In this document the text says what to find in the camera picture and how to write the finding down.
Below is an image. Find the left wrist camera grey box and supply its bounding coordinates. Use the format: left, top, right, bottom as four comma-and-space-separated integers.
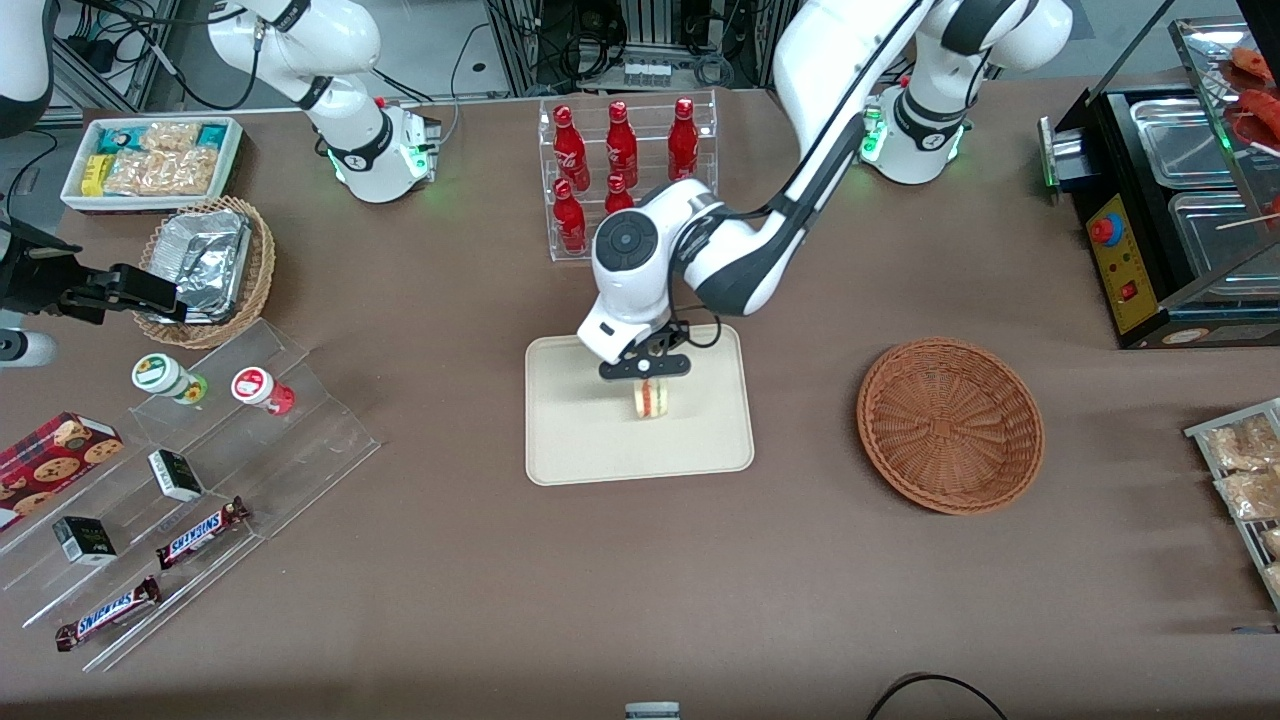
577, 305, 669, 367

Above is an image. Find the black food warmer machine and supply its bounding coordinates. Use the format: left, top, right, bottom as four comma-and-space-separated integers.
1040, 15, 1280, 351

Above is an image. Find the light wicker basket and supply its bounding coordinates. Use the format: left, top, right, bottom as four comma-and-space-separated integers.
132, 195, 277, 351

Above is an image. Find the small black white-sided box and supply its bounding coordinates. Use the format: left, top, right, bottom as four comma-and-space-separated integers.
147, 449, 206, 503

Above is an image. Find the red chocolate chip cookie box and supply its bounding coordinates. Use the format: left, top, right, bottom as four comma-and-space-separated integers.
0, 411, 126, 531

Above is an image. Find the red lidded yogurt cup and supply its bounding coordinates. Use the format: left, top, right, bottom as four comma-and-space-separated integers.
231, 366, 296, 417

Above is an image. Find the green sunflower lidded cup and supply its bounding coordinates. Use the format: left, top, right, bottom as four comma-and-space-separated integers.
131, 352, 209, 406

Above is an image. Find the clear acrylic bottle rack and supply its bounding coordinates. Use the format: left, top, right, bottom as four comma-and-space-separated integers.
538, 90, 719, 263

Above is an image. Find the steel food pan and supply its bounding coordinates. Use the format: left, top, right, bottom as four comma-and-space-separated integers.
1130, 97, 1246, 189
1168, 190, 1280, 303

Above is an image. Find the clear bag of crackers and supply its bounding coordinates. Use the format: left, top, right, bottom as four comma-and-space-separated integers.
140, 121, 203, 154
105, 150, 219, 197

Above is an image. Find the black box with Face print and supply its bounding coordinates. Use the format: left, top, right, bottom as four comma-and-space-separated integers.
52, 515, 118, 567

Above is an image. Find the equipment cabinet with cables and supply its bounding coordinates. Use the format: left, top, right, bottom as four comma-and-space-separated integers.
485, 0, 791, 96

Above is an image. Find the Snickers chocolate bar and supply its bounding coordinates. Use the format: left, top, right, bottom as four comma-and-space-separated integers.
55, 575, 163, 653
155, 497, 251, 571

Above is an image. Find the red sausage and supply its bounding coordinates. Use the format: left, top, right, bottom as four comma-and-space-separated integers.
1228, 45, 1279, 83
1235, 88, 1280, 146

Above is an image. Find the cream rectangular plastic tray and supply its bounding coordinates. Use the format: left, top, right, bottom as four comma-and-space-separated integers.
525, 323, 755, 487

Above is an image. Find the clear acrylic stepped display shelf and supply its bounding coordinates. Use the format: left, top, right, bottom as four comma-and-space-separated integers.
0, 318, 383, 673

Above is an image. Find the white snack bin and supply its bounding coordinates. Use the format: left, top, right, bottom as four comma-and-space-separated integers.
60, 116, 245, 214

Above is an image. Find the brown round wicker basket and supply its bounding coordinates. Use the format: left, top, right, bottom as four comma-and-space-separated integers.
856, 337, 1046, 516

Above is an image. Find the aluminium foil tray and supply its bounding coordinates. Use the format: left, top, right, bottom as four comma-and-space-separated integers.
150, 208, 253, 323

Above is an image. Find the aluminium profile frame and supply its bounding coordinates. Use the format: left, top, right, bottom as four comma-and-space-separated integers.
50, 0, 186, 116

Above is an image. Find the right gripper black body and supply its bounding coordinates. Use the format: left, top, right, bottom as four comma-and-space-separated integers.
0, 222, 119, 323

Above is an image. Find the black cable loop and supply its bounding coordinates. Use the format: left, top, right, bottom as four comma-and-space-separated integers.
865, 672, 1011, 720

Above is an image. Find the metal wire rack tray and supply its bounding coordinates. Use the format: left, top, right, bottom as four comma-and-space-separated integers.
1184, 398, 1280, 613

